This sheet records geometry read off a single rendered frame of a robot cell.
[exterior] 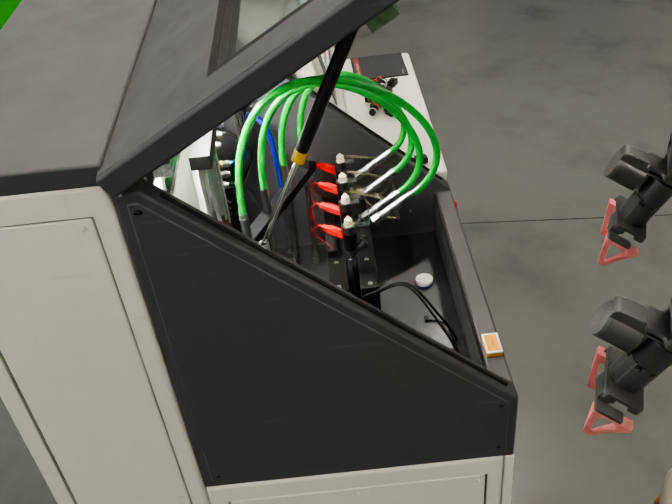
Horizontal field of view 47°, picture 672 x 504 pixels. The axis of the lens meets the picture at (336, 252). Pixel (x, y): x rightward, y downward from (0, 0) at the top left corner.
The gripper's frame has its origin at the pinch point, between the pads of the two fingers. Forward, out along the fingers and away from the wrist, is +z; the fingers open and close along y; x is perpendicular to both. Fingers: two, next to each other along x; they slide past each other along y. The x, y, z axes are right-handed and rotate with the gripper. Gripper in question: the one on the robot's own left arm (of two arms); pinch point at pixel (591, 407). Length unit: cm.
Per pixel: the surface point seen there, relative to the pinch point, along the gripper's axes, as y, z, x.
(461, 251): -42, 17, -23
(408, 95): -105, 27, -49
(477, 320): -21.0, 14.1, -17.3
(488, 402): -1.2, 11.7, -12.6
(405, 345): 3.8, 3.4, -31.4
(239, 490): 16, 47, -43
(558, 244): -172, 94, 35
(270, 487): 14, 44, -38
